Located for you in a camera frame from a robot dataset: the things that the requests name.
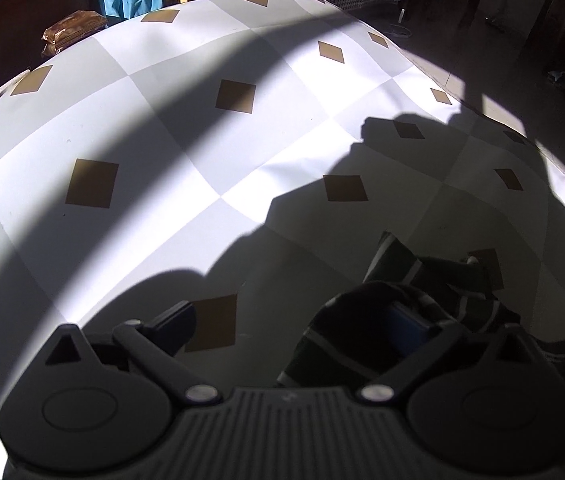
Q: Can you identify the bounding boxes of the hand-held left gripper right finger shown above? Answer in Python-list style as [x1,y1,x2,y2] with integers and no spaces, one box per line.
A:
[357,302,548,405]

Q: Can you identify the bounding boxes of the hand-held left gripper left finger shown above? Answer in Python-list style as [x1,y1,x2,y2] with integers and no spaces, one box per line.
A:
[42,302,222,406]

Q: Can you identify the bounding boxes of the green striped shirt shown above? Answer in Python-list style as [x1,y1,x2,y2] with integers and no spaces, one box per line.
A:
[275,231,565,411]

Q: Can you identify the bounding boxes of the brown snack wrapper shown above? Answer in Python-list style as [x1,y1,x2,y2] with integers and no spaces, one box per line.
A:
[41,10,108,58]

